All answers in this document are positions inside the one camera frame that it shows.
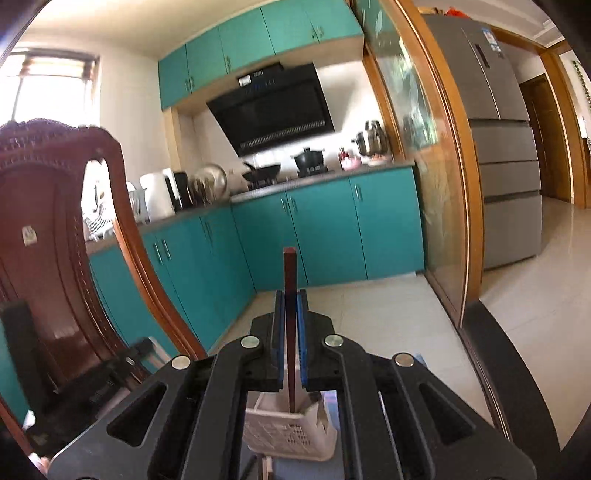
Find silver pot lid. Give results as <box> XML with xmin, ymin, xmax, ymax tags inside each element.
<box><xmin>193</xmin><ymin>163</ymin><xmax>229</xmax><ymax>204</ymax></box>

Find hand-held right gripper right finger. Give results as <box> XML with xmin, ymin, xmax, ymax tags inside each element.
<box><xmin>298</xmin><ymin>288</ymin><xmax>539</xmax><ymax>480</ymax></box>

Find white countertop appliance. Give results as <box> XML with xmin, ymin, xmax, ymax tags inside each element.
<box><xmin>140</xmin><ymin>168</ymin><xmax>178</xmax><ymax>221</ymax></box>

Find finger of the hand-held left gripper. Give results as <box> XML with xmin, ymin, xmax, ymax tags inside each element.
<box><xmin>55</xmin><ymin>337</ymin><xmax>162</xmax><ymax>416</ymax></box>

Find black range hood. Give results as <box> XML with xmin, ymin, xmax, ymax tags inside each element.
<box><xmin>205</xmin><ymin>62</ymin><xmax>335</xmax><ymax>158</ymax></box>

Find teal wall cabinets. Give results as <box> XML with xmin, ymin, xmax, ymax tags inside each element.
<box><xmin>158</xmin><ymin>0</ymin><xmax>365</xmax><ymax>110</ymax></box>

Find teal base cabinets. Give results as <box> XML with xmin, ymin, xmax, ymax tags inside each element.
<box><xmin>88</xmin><ymin>166</ymin><xmax>426</xmax><ymax>352</ymax></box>

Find black wok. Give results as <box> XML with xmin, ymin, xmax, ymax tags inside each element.
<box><xmin>241</xmin><ymin>162</ymin><xmax>281</xmax><ymax>182</ymax></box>

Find grey refrigerator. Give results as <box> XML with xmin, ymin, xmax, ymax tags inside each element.
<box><xmin>422</xmin><ymin>14</ymin><xmax>543</xmax><ymax>271</ymax></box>

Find brown wooden door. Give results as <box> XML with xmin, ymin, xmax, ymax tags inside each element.
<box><xmin>519</xmin><ymin>74</ymin><xmax>573</xmax><ymax>204</ymax></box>

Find carved wooden chair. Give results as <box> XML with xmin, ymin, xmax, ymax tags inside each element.
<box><xmin>0</xmin><ymin>117</ymin><xmax>208</xmax><ymax>457</ymax></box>

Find dark red chopstick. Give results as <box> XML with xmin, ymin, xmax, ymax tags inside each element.
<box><xmin>283</xmin><ymin>247</ymin><xmax>298</xmax><ymax>412</ymax></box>

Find black lidded pot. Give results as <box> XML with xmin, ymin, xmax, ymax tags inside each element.
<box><xmin>293</xmin><ymin>148</ymin><xmax>326</xmax><ymax>171</ymax></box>

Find white dish rack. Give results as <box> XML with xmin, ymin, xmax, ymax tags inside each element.
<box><xmin>85</xmin><ymin>182</ymin><xmax>144</xmax><ymax>241</ymax></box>

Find wood framed glass door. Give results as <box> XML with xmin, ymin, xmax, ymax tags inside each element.
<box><xmin>353</xmin><ymin>0</ymin><xmax>483</xmax><ymax>328</ymax></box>

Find window with blind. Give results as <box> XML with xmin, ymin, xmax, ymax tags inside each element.
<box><xmin>0</xmin><ymin>46</ymin><xmax>100</xmax><ymax>125</ymax></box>

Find black countertop appliance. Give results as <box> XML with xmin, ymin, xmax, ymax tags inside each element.
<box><xmin>173</xmin><ymin>172</ymin><xmax>195</xmax><ymax>209</ymax></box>

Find pink small container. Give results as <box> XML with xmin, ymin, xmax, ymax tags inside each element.
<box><xmin>338</xmin><ymin>148</ymin><xmax>363</xmax><ymax>171</ymax></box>

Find stainless steel pot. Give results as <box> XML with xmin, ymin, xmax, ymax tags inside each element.
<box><xmin>353</xmin><ymin>120</ymin><xmax>386</xmax><ymax>158</ymax></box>

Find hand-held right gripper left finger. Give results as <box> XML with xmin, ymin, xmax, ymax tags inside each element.
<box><xmin>48</xmin><ymin>290</ymin><xmax>287</xmax><ymax>480</ymax></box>

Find striped blue cloth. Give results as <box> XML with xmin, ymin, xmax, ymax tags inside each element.
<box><xmin>240</xmin><ymin>455</ymin><xmax>352</xmax><ymax>480</ymax></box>

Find white plastic utensil basket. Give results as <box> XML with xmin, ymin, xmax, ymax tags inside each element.
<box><xmin>244</xmin><ymin>391</ymin><xmax>340</xmax><ymax>462</ymax></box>

